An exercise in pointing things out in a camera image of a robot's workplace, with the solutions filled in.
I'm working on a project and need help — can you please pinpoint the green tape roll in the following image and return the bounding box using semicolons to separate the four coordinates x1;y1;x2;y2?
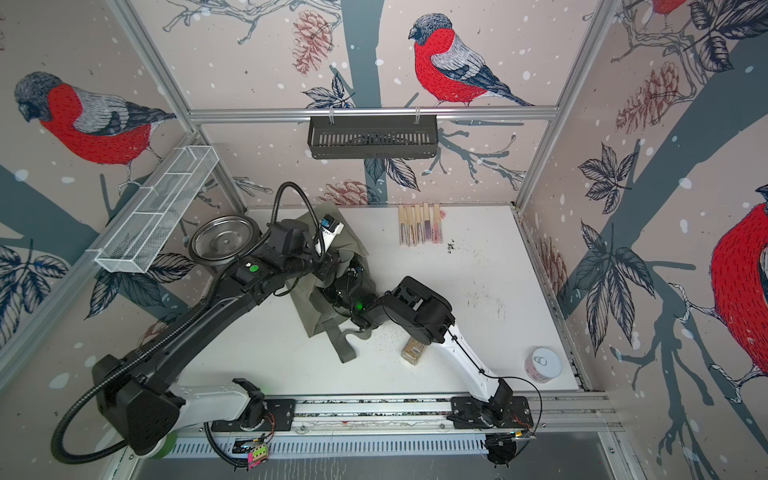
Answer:
146;432;178;459

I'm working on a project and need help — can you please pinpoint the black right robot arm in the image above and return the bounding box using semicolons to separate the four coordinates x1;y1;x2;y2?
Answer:
322;268;514;426

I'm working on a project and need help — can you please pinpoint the black corrugated cable hose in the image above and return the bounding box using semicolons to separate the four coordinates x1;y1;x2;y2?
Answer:
50;181;322;465

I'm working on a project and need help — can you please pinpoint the white wire mesh basket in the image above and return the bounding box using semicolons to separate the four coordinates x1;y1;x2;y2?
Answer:
95;145;219;273

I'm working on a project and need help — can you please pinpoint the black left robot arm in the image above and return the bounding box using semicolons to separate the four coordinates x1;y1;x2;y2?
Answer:
93;215;344;456

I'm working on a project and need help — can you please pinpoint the purple folding fan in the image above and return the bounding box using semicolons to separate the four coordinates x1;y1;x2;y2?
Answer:
422;203;433;243

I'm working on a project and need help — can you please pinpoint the pink circuit board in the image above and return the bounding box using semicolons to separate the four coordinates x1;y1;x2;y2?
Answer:
232;440;270;470

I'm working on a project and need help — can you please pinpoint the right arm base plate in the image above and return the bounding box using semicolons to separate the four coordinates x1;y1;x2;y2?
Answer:
446;396;535;430

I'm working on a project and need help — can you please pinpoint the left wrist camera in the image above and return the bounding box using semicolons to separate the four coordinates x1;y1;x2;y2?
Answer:
317;214;344;252

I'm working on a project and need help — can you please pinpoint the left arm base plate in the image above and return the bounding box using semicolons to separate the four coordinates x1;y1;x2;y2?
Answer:
211;398;297;433

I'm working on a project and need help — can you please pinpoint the glass spice jar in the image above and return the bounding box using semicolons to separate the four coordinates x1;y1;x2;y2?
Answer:
400;337;427;366

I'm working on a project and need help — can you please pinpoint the olive green tote bag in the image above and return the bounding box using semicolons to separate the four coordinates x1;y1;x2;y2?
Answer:
290;201;368;364

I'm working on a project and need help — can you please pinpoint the aluminium mounting rail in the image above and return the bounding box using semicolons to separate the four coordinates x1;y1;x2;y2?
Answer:
128;392;625;436

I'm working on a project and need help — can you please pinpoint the white round tin can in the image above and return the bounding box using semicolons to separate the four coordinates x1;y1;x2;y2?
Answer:
524;348;563;384

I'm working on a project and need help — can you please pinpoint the black hanging shelf basket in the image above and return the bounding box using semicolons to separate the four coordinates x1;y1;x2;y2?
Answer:
307;115;439;160

